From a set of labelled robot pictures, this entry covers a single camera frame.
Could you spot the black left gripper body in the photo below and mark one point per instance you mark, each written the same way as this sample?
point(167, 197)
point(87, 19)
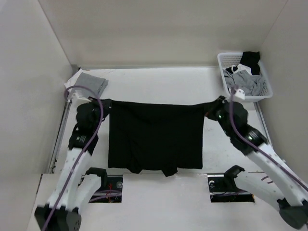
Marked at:
point(95, 102)

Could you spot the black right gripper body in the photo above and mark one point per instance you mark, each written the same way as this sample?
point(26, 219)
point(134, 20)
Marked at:
point(216, 111)

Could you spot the black tank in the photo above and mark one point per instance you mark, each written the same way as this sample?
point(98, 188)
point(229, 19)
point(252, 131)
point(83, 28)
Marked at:
point(156, 137)
point(251, 59)

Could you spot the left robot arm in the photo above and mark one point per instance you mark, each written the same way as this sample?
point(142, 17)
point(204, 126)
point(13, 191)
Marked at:
point(77, 182)

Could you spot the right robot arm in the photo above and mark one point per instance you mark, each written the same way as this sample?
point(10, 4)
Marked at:
point(285, 191)

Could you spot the folded grey tank top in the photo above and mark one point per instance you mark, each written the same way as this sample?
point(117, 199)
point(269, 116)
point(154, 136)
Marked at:
point(96, 84)

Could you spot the folded white tank top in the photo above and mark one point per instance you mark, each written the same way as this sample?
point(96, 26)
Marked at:
point(72, 81)

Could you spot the grey tank top in basket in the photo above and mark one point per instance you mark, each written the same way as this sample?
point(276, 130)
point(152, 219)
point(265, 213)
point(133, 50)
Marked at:
point(252, 85)

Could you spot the white tank top in basket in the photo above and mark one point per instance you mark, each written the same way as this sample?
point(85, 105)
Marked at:
point(240, 76)

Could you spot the black tank top in basket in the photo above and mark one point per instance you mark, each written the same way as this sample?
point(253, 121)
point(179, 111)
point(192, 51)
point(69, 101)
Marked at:
point(251, 59)

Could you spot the white plastic laundry basket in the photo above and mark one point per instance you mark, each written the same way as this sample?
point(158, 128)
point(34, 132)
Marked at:
point(228, 59)

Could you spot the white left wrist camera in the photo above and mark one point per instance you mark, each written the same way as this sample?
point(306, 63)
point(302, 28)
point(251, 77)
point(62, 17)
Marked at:
point(76, 96)

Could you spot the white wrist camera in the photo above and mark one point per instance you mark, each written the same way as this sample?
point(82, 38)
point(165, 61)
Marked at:
point(76, 96)
point(237, 94)

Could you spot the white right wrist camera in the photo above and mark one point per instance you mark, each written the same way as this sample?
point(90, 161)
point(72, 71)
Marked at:
point(237, 94)

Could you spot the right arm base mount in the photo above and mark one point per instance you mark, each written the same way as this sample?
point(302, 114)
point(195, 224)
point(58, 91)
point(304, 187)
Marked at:
point(222, 187)

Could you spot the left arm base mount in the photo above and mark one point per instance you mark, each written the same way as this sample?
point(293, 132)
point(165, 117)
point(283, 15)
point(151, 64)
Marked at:
point(111, 192)

